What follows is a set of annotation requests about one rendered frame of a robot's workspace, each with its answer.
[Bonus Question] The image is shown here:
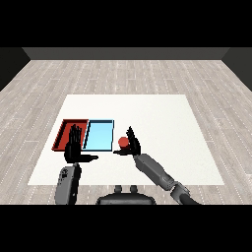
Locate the dark grey robot body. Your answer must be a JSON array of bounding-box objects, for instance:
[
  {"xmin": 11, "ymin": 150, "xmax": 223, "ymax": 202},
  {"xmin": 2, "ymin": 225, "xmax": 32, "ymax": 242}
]
[{"xmin": 95, "ymin": 185, "xmax": 158, "ymax": 206}]

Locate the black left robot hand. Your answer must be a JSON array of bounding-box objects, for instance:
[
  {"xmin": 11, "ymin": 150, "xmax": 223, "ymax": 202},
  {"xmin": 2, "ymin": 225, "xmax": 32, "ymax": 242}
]
[{"xmin": 64, "ymin": 124, "xmax": 99, "ymax": 164}]

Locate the red shallow open box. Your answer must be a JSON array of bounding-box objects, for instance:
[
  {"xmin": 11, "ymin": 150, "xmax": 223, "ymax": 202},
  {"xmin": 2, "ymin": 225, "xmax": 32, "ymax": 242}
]
[{"xmin": 51, "ymin": 118, "xmax": 90, "ymax": 153}]

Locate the small red can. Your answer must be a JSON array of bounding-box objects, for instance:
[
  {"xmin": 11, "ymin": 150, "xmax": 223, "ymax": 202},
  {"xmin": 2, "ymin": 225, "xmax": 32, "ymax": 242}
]
[{"xmin": 117, "ymin": 136, "xmax": 131, "ymax": 151}]

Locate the light blue shallow open box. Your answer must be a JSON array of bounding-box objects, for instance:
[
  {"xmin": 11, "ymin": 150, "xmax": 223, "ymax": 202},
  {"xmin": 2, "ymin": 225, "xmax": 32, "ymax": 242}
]
[{"xmin": 81, "ymin": 119, "xmax": 115, "ymax": 153}]

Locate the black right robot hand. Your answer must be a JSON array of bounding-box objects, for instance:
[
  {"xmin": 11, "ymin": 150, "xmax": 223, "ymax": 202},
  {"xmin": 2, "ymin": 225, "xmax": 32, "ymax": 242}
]
[{"xmin": 112, "ymin": 125, "xmax": 142, "ymax": 158}]

